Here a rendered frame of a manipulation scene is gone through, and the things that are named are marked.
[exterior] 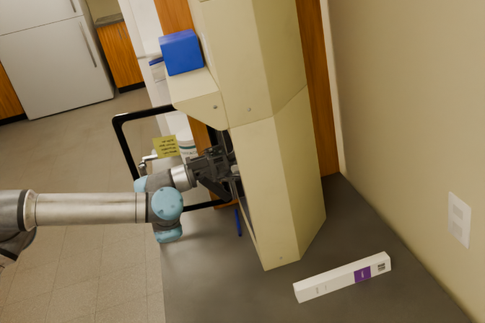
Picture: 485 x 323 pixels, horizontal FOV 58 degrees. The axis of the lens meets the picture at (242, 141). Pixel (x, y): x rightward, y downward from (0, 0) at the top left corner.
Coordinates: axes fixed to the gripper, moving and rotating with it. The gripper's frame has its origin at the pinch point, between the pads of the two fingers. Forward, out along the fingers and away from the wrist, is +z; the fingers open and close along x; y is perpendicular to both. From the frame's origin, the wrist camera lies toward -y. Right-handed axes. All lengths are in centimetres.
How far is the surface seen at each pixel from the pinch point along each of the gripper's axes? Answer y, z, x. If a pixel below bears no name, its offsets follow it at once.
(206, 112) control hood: 24.9, -10.8, -13.9
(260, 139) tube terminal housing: 13.8, -0.1, -13.9
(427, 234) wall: -21.1, 35.5, -27.4
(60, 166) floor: -118, -153, 308
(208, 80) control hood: 29.1, -7.7, -4.6
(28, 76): -58, -195, 474
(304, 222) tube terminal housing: -18.7, 7.6, -9.8
